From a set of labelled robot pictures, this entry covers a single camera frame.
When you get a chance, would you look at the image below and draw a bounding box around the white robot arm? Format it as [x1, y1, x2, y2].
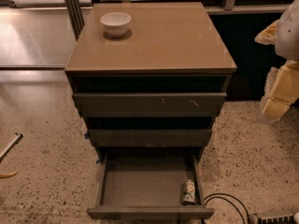
[254, 0, 299, 124]

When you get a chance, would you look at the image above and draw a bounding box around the brown drawer cabinet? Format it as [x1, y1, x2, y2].
[64, 1, 238, 163]

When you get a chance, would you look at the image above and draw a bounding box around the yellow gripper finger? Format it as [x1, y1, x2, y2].
[254, 20, 278, 45]
[260, 60, 299, 121]

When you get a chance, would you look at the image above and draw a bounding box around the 7up soda can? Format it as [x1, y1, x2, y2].
[182, 179, 195, 205]

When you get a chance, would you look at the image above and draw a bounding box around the middle grey drawer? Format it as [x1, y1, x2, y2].
[89, 129, 212, 147]

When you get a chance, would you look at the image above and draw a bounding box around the top grey drawer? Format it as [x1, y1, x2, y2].
[73, 92, 226, 118]

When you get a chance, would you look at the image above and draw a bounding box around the black cable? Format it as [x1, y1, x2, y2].
[201, 192, 250, 224]

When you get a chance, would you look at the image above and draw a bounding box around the white ceramic bowl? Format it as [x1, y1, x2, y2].
[100, 12, 131, 37]

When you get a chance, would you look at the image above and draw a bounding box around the open bottom grey drawer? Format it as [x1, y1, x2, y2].
[87, 147, 214, 220]

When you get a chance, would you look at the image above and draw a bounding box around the power strip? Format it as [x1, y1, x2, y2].
[249, 214, 297, 224]

